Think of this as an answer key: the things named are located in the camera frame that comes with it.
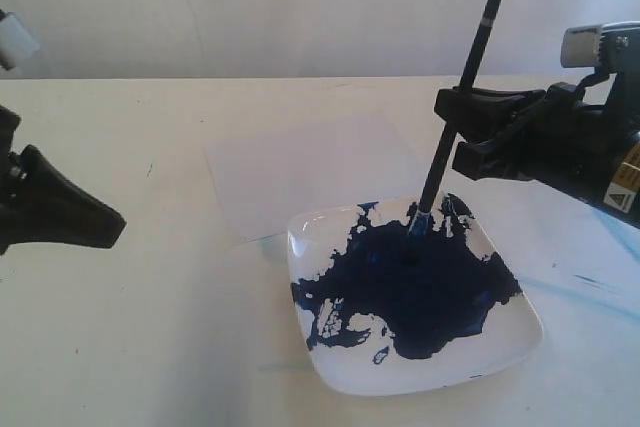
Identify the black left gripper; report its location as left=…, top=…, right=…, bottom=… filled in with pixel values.
left=0, top=106, right=126, bottom=253

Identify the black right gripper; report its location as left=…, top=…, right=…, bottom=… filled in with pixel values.
left=434, top=81, right=639, bottom=227

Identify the black paintbrush with blue tip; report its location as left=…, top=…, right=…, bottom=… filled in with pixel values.
left=402, top=0, right=502, bottom=264

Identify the white square plate blue paint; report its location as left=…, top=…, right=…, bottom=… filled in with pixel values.
left=287, top=193, right=544, bottom=397

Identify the white paper sheet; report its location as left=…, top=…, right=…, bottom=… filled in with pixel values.
left=206, top=113, right=423, bottom=241

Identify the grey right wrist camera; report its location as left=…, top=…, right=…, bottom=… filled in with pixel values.
left=560, top=21, right=639, bottom=74

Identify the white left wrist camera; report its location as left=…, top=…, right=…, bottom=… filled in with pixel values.
left=0, top=10, right=40, bottom=71

